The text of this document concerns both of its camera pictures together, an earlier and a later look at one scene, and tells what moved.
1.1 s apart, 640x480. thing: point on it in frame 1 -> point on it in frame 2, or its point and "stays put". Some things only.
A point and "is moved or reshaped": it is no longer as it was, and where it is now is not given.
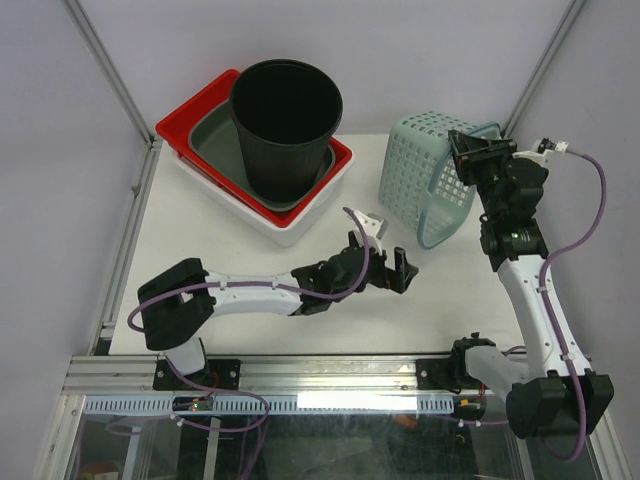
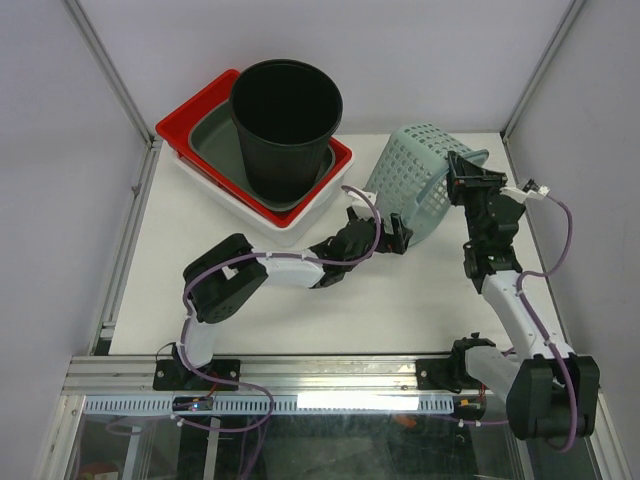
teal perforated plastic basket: (421, 185) is moved or reshaped
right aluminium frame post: (543, 67) stays put
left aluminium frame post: (100, 56) stays put
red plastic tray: (175, 128) stays put
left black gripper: (395, 280) -> (397, 242)
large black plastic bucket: (285, 112) stays put
